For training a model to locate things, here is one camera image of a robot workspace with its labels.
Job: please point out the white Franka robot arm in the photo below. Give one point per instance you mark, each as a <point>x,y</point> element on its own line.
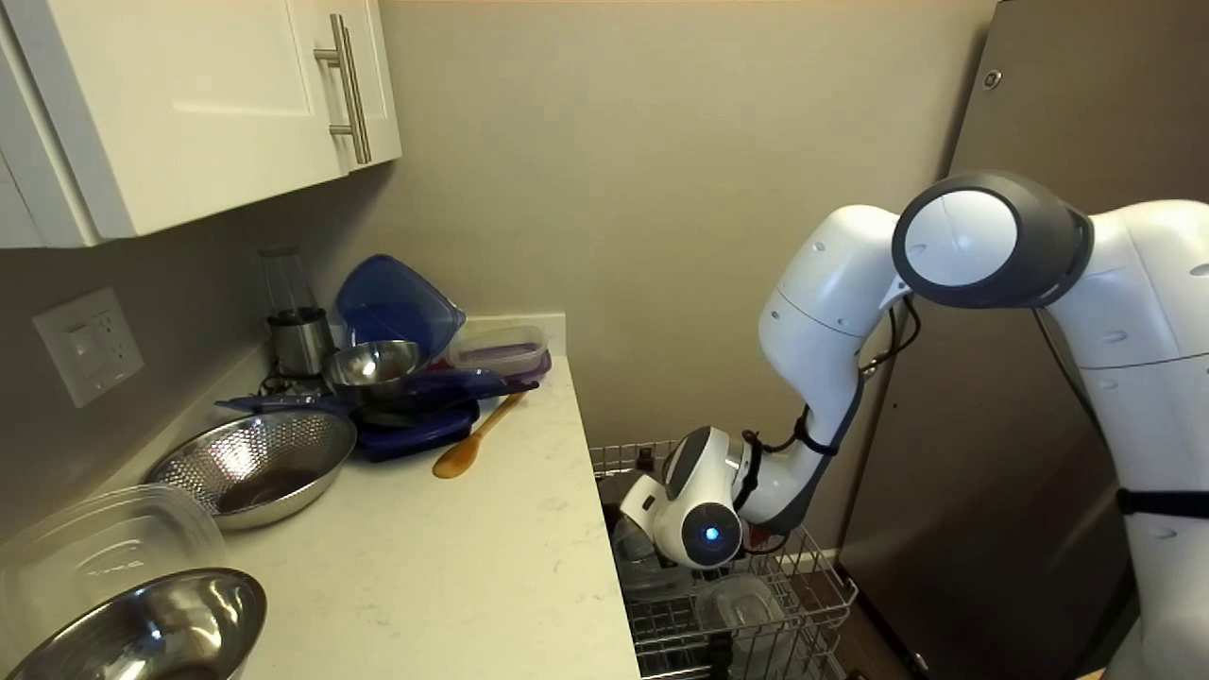
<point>833,314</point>

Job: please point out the blue plastic bowl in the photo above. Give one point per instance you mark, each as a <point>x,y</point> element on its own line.
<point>397,302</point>

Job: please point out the small steel bowl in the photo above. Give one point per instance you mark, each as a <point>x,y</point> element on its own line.
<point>372,364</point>

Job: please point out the large steel mixing bowl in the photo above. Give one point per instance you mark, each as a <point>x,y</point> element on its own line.
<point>251,467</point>

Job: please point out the shiny steel bowl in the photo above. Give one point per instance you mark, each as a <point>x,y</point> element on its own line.
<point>137,628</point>

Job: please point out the wooden spoon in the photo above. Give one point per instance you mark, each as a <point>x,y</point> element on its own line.
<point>454,458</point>

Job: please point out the steel cup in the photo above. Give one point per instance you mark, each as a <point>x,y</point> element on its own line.
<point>302,341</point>

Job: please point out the clear storage container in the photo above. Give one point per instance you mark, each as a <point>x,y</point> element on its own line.
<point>744,617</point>

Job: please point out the clear drinking glass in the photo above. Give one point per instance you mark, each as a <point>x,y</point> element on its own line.
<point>289,285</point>

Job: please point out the grey refrigerator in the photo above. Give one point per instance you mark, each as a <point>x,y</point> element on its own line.
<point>984,531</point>

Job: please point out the large clear plastic container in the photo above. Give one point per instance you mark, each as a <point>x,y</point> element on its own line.
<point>89,543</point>

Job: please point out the white wall cabinet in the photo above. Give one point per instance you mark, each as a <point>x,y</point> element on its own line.
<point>191,100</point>

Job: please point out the white wall outlet plate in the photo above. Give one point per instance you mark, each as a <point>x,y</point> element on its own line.
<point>89,346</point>

